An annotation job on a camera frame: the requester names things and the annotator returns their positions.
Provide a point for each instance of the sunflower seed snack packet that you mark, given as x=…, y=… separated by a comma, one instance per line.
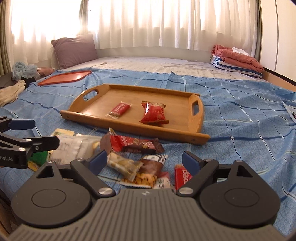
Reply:
x=149, y=172

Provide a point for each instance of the white sheer curtain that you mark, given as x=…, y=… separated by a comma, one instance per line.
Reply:
x=194, y=25

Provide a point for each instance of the white folded cloth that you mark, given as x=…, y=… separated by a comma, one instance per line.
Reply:
x=239, y=51

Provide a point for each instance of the light blue crumpled cloth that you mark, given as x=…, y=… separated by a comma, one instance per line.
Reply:
x=22, y=70

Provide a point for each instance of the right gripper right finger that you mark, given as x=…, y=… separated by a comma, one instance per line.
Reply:
x=191, y=162

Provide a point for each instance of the beige cloth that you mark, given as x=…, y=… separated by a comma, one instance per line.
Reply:
x=10, y=94

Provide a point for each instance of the blue checked bed sheet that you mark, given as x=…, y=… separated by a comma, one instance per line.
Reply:
x=245, y=119

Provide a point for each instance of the yellow snack packet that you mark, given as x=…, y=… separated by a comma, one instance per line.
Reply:
x=57, y=132

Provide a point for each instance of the folded red blanket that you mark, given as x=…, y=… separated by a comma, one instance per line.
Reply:
x=240, y=60

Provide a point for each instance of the green side curtain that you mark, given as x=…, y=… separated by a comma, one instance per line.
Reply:
x=5, y=67

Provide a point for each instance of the clear nut bar packet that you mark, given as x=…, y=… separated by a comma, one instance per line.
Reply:
x=127, y=167

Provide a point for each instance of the wooden serving tray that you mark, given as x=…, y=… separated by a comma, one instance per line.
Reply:
x=184, y=110

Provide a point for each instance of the brown red chocolate bar wrapper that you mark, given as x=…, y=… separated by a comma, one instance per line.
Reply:
x=112, y=142

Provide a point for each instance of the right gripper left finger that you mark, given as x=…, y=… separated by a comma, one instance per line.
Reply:
x=98, y=162

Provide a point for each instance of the red crinkled snack bag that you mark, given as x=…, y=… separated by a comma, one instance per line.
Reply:
x=153, y=113

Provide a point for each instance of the red Biscoff biscuit packet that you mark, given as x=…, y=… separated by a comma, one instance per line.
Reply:
x=119, y=110

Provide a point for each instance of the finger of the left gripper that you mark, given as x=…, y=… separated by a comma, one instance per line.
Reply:
x=16, y=124
x=40, y=144

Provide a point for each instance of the green snack packet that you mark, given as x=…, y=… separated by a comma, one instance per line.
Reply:
x=39, y=158

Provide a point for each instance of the folded blue striped blanket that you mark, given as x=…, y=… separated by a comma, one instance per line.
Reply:
x=218, y=63

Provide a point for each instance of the purple pillow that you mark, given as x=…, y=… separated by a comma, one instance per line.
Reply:
x=74, y=51

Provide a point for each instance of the red plastic tray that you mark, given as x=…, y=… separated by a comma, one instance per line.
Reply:
x=65, y=78

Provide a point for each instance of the white barcode snack packet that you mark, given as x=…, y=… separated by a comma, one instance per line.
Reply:
x=74, y=147

